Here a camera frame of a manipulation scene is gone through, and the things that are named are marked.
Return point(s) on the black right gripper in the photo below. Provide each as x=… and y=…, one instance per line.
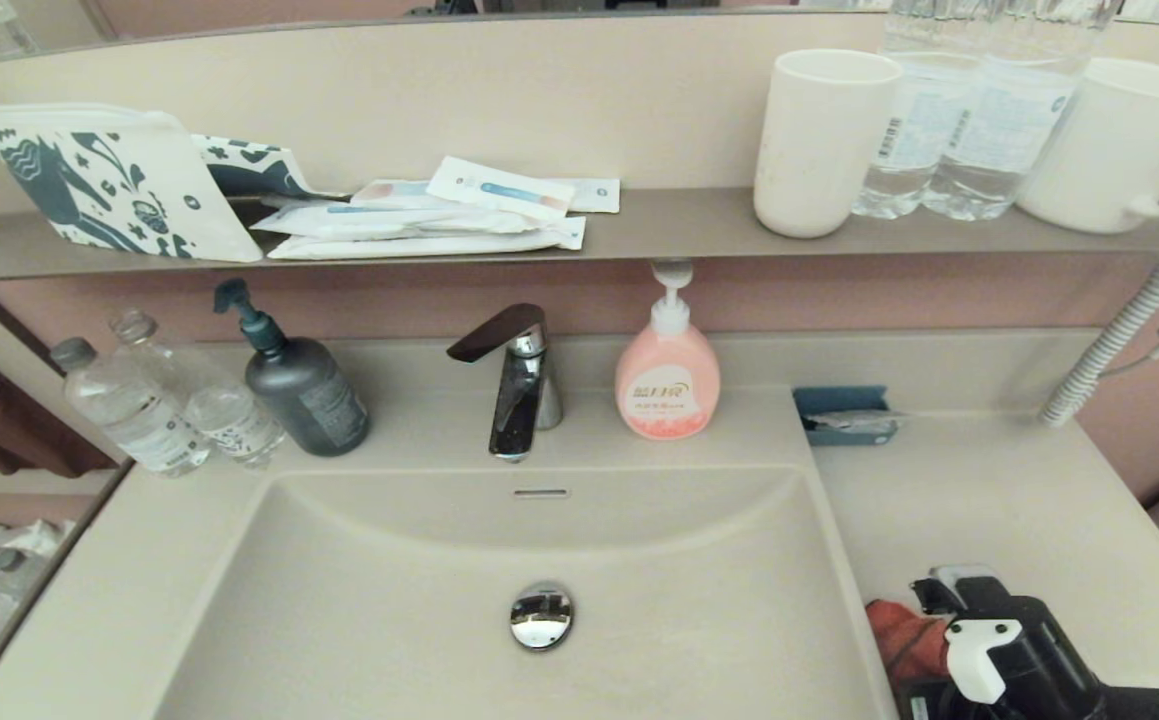
x=1034, y=650

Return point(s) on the orange cleaning cloth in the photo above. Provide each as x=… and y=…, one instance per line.
x=904, y=635

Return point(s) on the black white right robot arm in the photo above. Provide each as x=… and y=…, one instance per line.
x=1129, y=703

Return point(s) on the chrome sink drain stopper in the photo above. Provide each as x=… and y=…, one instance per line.
x=542, y=616

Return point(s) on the chrome faucet body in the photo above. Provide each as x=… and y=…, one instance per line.
x=527, y=395

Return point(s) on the beige sink basin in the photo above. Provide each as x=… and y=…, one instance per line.
x=389, y=600

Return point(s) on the clear plastic wrapped item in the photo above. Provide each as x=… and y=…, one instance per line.
x=859, y=421

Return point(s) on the blue soap tray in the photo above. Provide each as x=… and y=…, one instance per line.
x=836, y=400

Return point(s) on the pink hand soap pump bottle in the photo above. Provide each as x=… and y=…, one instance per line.
x=667, y=387

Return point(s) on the clear water bottle white label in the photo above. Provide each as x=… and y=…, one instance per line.
x=919, y=125
x=1009, y=125

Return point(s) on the white plastic tumbler cup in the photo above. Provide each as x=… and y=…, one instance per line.
x=819, y=145

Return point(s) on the small white flat sachet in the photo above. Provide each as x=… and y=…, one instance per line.
x=594, y=195

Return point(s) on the white sachet blue stripe print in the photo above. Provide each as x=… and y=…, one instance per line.
x=499, y=190

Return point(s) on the dark grey pump bottle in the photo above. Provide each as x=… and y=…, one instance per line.
x=304, y=397

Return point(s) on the pinkish white sachet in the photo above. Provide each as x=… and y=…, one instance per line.
x=394, y=193

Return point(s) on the clear bottle blue patterned label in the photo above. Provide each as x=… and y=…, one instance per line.
x=229, y=417

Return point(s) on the small white blue-print pouch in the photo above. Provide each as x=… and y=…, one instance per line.
x=251, y=168

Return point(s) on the clear water bottle grey cap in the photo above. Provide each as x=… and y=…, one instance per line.
x=134, y=412

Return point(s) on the large white blue-print pouch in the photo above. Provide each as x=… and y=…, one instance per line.
x=111, y=185

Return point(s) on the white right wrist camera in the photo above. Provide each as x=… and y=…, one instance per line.
x=979, y=660

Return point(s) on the grey wall shelf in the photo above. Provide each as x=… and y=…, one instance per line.
x=679, y=228

